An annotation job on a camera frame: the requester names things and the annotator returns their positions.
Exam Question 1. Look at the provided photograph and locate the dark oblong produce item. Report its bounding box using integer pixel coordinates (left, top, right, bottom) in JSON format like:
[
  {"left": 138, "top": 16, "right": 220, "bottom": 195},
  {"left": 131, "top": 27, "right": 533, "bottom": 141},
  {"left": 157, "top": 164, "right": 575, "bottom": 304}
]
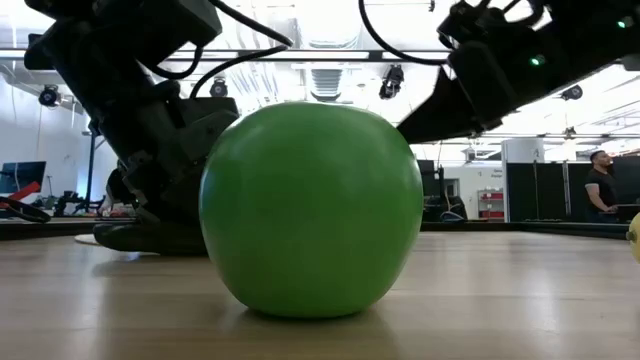
[{"left": 92, "top": 221, "right": 209, "bottom": 258}]

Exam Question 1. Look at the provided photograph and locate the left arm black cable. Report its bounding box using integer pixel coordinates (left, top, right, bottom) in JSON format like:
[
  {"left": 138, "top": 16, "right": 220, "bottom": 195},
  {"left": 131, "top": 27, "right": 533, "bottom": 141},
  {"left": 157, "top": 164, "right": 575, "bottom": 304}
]
[{"left": 188, "top": 0, "right": 295, "bottom": 100}]

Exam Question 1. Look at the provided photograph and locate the black overhead frame beam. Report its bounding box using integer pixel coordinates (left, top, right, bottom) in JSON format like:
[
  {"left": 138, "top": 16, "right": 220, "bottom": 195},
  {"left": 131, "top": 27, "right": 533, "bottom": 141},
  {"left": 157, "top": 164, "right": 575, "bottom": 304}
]
[{"left": 0, "top": 48, "right": 451, "bottom": 63}]

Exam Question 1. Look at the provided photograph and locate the black workstation desk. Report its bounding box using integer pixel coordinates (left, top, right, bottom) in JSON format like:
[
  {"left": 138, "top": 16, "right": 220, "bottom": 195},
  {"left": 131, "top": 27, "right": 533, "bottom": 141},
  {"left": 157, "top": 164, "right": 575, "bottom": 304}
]
[{"left": 615, "top": 202, "right": 640, "bottom": 224}]

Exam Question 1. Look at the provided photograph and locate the person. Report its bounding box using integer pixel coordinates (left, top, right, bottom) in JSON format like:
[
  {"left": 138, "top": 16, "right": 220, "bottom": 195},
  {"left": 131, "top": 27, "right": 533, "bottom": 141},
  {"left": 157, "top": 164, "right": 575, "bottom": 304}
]
[{"left": 583, "top": 149, "right": 621, "bottom": 224}]

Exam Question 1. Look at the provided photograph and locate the black curved equipment part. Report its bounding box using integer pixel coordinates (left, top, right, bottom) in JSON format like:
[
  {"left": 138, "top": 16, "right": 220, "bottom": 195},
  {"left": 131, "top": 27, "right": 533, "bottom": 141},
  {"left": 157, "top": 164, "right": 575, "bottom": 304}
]
[{"left": 0, "top": 195, "right": 52, "bottom": 224}]

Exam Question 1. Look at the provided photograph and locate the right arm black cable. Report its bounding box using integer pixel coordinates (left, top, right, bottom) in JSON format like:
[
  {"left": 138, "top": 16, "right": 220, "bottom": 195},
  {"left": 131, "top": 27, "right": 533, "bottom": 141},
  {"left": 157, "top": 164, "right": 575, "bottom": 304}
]
[{"left": 357, "top": 0, "right": 450, "bottom": 67}]

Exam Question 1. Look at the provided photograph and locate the dark wall monitor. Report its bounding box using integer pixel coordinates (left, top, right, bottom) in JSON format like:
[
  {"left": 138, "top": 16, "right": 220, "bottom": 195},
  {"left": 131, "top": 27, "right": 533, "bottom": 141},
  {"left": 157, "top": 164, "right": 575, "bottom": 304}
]
[{"left": 0, "top": 160, "right": 48, "bottom": 195}]

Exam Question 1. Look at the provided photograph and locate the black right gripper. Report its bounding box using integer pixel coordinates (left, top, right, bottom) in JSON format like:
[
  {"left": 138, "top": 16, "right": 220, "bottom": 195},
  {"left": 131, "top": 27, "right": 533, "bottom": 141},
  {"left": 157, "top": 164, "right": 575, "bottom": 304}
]
[{"left": 397, "top": 39, "right": 552, "bottom": 146}]

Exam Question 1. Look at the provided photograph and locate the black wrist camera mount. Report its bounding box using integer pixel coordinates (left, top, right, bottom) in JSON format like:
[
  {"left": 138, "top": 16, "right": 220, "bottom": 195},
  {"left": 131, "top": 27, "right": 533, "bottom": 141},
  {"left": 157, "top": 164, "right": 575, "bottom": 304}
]
[{"left": 436, "top": 0, "right": 554, "bottom": 51}]

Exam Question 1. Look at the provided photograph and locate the black office chair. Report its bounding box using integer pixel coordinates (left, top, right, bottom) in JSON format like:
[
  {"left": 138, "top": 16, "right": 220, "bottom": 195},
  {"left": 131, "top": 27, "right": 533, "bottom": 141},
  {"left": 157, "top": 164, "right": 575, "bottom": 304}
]
[{"left": 423, "top": 194, "right": 469, "bottom": 224}]

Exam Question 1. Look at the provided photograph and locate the green apple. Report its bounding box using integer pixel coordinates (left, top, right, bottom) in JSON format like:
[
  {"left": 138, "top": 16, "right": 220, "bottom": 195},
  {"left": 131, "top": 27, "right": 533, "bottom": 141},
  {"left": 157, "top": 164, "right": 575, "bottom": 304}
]
[{"left": 198, "top": 101, "right": 425, "bottom": 320}]

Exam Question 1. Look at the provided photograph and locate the black background robot equipment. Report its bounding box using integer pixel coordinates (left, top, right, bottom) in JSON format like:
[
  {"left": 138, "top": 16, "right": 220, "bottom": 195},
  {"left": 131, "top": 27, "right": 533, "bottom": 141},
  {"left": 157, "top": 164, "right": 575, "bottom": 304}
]
[{"left": 52, "top": 192, "right": 109, "bottom": 217}]

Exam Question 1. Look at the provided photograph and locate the black background rig frame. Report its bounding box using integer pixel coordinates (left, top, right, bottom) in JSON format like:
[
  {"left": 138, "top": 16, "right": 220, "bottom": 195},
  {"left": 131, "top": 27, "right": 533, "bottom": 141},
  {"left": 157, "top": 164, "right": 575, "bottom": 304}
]
[{"left": 84, "top": 130, "right": 99, "bottom": 211}]

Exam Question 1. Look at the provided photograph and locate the white column top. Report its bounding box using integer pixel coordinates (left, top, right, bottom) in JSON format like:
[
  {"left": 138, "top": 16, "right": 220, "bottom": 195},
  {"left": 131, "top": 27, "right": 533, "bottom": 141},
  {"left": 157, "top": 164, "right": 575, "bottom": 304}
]
[{"left": 501, "top": 137, "right": 546, "bottom": 164}]

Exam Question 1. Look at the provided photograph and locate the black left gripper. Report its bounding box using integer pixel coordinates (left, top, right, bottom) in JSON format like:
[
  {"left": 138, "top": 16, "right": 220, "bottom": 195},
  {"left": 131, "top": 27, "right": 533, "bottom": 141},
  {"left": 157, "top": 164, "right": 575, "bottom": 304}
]
[{"left": 89, "top": 82, "right": 241, "bottom": 224}]

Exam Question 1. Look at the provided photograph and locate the ribbed ceiling duct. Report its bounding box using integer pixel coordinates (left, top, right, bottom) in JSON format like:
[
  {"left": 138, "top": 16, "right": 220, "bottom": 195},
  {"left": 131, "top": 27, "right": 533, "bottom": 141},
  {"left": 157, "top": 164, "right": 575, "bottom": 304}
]
[{"left": 308, "top": 67, "right": 346, "bottom": 103}]

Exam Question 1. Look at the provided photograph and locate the black partition wall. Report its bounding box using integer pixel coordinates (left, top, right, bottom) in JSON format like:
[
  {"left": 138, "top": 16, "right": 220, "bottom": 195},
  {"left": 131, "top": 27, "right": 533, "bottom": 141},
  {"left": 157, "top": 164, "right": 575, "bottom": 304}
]
[{"left": 505, "top": 155, "right": 640, "bottom": 224}]

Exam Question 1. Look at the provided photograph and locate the large black monitor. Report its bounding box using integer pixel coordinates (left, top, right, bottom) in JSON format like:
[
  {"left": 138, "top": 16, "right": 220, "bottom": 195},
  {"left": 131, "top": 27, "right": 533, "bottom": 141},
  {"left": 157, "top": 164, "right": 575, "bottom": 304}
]
[{"left": 418, "top": 158, "right": 437, "bottom": 200}]

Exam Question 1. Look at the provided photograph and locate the pale yellow lemon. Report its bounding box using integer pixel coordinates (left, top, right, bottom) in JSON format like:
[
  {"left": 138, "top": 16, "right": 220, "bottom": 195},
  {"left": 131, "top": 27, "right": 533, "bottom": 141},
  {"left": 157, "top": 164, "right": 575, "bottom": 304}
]
[{"left": 626, "top": 211, "right": 640, "bottom": 265}]

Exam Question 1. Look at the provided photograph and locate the red bin shelf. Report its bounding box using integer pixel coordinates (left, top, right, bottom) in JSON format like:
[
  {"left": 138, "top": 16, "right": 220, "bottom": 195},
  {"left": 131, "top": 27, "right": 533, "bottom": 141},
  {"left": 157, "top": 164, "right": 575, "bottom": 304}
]
[{"left": 477, "top": 188, "right": 506, "bottom": 221}]

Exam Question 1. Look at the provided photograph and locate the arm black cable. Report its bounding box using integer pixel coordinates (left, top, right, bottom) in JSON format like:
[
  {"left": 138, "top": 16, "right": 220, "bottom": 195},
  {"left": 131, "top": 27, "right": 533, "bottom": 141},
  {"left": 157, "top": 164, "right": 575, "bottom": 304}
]
[
  {"left": 357, "top": 0, "right": 450, "bottom": 67},
  {"left": 188, "top": 0, "right": 295, "bottom": 100}
]

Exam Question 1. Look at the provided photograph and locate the red angled bar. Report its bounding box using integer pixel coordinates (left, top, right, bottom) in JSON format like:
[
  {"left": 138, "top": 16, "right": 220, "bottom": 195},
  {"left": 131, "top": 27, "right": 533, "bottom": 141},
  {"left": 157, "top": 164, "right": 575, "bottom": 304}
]
[{"left": 7, "top": 180, "right": 42, "bottom": 202}]

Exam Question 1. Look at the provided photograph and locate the black ceiling spotlight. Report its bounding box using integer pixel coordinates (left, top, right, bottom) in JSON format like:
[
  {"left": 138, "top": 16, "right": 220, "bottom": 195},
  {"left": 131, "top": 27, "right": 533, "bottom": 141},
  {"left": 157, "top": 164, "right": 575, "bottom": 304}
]
[
  {"left": 378, "top": 64, "right": 405, "bottom": 101},
  {"left": 208, "top": 77, "right": 230, "bottom": 100},
  {"left": 38, "top": 84, "right": 61, "bottom": 108},
  {"left": 559, "top": 83, "right": 585, "bottom": 102}
]

